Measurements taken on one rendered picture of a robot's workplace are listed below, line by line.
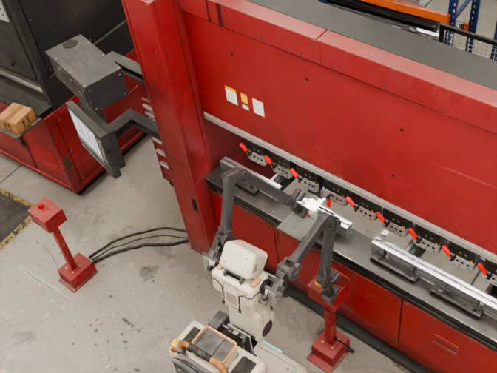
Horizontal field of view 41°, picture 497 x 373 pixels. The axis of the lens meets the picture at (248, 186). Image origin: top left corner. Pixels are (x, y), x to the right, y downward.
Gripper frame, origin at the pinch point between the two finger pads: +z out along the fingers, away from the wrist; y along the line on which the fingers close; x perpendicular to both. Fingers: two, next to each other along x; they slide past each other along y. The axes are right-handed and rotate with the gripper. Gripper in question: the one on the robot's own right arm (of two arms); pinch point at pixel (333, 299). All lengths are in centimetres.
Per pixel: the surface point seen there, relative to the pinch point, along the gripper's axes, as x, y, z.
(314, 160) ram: 30, 47, -66
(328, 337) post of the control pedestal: 8, -11, 49
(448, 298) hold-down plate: -59, 33, -9
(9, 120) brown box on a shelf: 264, -28, -61
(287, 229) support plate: 39, 15, -28
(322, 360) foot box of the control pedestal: 9, -23, 66
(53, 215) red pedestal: 190, -62, -33
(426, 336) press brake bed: -51, 17, 24
